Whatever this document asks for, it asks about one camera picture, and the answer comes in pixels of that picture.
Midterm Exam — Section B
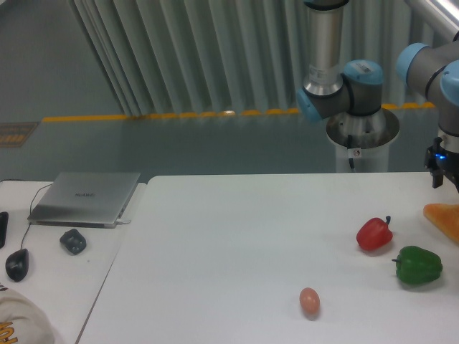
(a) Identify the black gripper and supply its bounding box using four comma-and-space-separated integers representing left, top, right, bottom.
425, 136, 458, 188

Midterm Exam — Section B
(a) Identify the brown egg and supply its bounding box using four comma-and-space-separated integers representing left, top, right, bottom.
299, 287, 320, 315

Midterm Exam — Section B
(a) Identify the silver closed laptop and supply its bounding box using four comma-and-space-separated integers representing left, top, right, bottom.
28, 172, 140, 228

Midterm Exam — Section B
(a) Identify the black computer mouse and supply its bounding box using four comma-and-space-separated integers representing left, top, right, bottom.
5, 249, 29, 282

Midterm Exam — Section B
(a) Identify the black phone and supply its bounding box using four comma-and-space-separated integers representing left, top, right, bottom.
0, 211, 9, 249

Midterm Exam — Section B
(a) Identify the white pleated curtain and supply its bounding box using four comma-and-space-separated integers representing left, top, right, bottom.
70, 1, 447, 117

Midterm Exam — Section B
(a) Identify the green bell pepper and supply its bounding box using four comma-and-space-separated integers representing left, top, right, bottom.
392, 246, 443, 285

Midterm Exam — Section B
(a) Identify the orange triangular bread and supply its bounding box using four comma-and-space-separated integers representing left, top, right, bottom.
423, 204, 458, 244

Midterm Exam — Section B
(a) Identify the black mouse cable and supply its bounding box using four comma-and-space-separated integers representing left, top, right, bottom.
19, 181, 55, 252

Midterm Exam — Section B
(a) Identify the white plug in laptop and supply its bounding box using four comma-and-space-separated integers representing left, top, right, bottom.
115, 218, 132, 226

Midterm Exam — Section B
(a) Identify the red bell pepper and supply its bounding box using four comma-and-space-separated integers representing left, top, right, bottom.
356, 216, 393, 251

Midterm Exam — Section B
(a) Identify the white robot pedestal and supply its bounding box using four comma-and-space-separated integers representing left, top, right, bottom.
326, 108, 400, 173

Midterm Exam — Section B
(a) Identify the black pedestal cable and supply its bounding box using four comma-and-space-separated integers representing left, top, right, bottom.
346, 134, 357, 174

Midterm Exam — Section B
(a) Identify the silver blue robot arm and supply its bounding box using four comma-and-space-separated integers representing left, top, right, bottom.
296, 1, 458, 187

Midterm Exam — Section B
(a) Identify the small black plastic object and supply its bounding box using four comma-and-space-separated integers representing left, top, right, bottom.
60, 229, 87, 255

